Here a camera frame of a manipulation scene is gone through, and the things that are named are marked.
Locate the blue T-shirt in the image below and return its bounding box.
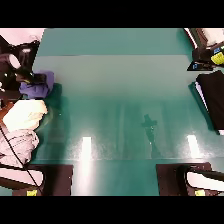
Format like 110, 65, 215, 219
18, 69, 56, 100

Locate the pale grey garment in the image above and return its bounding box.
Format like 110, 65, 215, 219
0, 128, 41, 168

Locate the black garment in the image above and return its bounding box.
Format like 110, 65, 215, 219
195, 70, 224, 132

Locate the cream garment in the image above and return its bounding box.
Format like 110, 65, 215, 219
2, 99, 50, 134

